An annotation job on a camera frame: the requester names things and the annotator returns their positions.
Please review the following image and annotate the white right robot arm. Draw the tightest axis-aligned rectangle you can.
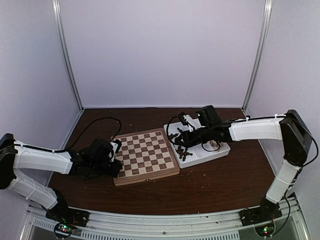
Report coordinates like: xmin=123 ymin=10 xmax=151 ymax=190
xmin=169 ymin=105 xmax=316 ymax=221

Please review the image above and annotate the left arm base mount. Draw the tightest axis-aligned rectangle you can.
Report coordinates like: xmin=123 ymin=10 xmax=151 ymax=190
xmin=46 ymin=198 xmax=90 ymax=227

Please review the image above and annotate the dark chess queen lying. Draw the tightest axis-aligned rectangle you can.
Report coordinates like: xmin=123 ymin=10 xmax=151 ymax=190
xmin=176 ymin=145 xmax=193 ymax=162

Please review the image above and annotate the left aluminium frame post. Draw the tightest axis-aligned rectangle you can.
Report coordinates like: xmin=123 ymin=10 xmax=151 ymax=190
xmin=52 ymin=0 xmax=84 ymax=112

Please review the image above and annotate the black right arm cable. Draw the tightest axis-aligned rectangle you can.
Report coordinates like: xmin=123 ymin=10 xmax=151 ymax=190
xmin=282 ymin=117 xmax=316 ymax=226

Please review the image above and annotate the white plastic divided tray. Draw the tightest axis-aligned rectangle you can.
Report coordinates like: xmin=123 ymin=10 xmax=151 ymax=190
xmin=168 ymin=119 xmax=231 ymax=169

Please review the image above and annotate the right aluminium frame post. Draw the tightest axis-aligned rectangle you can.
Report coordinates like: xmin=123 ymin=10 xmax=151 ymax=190
xmin=241 ymin=0 xmax=273 ymax=114

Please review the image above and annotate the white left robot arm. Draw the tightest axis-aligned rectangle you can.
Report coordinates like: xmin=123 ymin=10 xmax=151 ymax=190
xmin=0 ymin=133 xmax=122 ymax=222

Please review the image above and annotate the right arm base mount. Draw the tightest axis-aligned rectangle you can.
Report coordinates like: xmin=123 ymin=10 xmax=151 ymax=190
xmin=239 ymin=197 xmax=283 ymax=227

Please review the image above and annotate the aluminium front rail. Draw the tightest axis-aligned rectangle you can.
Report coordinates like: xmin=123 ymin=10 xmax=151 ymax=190
xmin=18 ymin=196 xmax=311 ymax=240

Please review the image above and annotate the wooden chess board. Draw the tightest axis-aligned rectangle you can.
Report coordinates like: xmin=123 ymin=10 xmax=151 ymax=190
xmin=113 ymin=128 xmax=180 ymax=186

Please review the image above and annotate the pile of white chess pieces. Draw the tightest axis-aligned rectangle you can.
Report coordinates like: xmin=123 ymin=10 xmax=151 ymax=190
xmin=209 ymin=140 xmax=222 ymax=152

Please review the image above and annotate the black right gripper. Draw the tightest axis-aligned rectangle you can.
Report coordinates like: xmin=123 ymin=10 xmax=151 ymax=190
xmin=175 ymin=125 xmax=214 ymax=148

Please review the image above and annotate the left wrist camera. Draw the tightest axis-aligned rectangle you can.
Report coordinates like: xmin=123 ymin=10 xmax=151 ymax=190
xmin=109 ymin=139 xmax=122 ymax=162

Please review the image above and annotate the aluminium frame post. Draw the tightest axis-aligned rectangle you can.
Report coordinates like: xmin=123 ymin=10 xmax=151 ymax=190
xmin=241 ymin=0 xmax=273 ymax=114
xmin=52 ymin=0 xmax=84 ymax=112

